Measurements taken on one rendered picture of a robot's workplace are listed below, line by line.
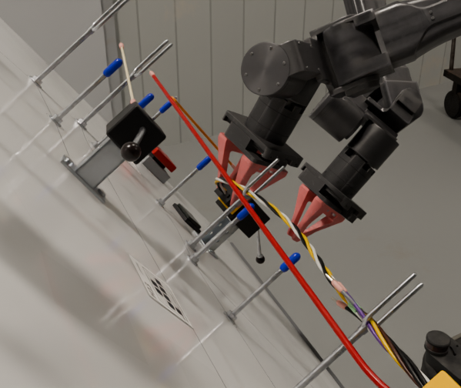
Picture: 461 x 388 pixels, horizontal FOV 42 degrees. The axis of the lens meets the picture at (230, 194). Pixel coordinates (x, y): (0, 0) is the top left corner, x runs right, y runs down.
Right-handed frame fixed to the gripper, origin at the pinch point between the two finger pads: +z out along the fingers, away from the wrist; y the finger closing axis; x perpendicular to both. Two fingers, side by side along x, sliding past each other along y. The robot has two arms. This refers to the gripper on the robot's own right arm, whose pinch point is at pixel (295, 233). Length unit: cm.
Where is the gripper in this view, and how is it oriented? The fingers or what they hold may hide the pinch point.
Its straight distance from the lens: 90.9
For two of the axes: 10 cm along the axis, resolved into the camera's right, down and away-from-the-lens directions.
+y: 5.0, 5.5, -6.7
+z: -6.4, 7.6, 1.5
